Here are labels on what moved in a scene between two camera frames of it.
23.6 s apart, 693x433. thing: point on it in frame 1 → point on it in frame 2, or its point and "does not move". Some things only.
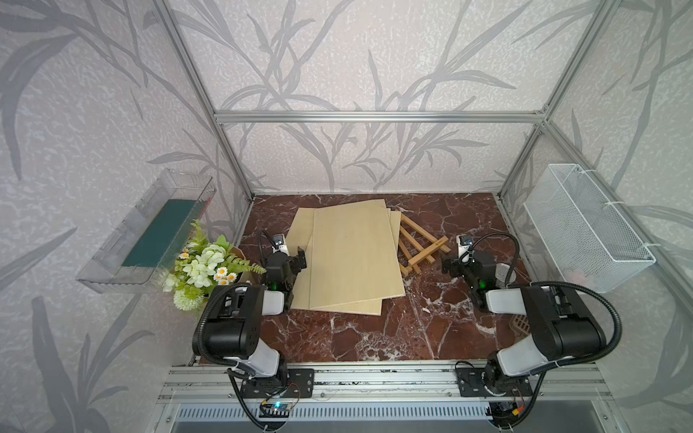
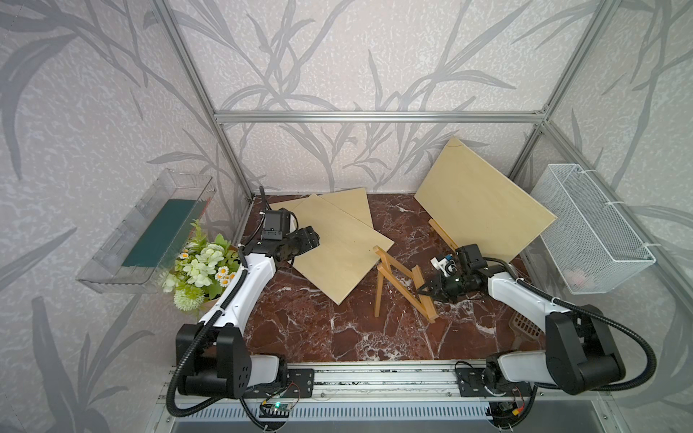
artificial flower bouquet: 204,264 does not move
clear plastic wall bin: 140,253 does not move
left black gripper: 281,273 → 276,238
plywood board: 300,234 → 348,248
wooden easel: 405,260 → 438,229
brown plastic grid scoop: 520,326 does not move
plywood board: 353,256 → 471,202
